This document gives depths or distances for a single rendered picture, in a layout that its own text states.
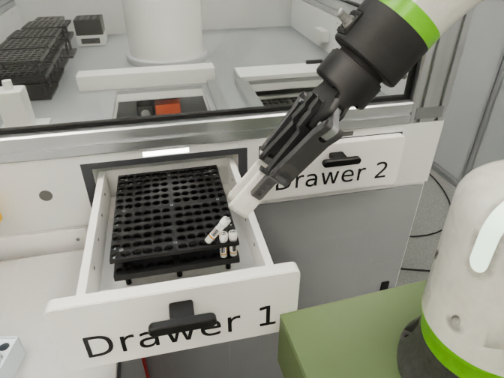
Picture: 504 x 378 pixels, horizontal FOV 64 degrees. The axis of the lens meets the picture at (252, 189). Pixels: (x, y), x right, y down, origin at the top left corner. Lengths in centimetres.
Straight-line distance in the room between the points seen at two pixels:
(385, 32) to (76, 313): 45
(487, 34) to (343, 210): 167
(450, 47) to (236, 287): 58
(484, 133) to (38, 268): 214
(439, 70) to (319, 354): 56
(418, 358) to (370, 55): 32
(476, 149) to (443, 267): 208
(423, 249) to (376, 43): 167
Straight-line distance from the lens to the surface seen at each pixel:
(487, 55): 241
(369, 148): 82
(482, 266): 37
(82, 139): 73
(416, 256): 202
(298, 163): 48
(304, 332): 53
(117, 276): 60
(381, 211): 96
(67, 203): 80
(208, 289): 49
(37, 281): 80
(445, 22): 50
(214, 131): 73
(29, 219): 83
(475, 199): 36
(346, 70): 48
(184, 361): 115
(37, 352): 70
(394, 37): 48
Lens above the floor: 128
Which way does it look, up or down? 33 degrees down
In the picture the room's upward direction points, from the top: straight up
